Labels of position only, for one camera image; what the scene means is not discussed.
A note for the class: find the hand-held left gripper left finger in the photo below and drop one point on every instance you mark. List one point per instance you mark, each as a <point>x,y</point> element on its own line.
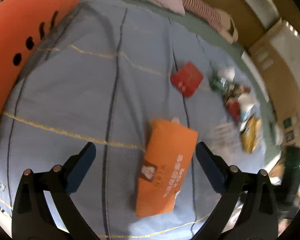
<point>81,167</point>

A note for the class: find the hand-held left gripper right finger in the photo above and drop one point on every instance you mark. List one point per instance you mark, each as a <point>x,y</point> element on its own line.
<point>210,167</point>

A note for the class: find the orange packet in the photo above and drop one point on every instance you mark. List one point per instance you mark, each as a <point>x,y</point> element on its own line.
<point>165,167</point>

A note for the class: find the yellow snack bag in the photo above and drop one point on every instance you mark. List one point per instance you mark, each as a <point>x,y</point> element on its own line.
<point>251,135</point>

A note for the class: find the red glossy wrapper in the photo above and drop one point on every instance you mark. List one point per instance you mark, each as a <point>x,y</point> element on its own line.
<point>233,110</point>

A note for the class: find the green snack bag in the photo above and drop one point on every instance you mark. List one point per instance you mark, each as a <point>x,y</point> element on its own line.
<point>218,83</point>

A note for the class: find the red square packet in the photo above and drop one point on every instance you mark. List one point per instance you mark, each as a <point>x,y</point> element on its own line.
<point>187,78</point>

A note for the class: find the white cup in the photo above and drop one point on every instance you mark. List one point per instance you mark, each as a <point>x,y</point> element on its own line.
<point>246,107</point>

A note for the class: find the blue striped blanket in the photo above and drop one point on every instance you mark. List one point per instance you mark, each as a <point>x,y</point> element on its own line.
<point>90,92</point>

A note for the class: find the dark snack packet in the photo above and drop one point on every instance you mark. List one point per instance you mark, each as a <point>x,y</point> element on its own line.
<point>237,90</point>

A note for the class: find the orange carrot pillow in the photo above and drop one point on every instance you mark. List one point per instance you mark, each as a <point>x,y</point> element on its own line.
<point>20,30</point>

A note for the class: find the striped plush toy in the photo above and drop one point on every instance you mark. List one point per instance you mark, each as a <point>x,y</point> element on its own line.
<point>205,10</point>

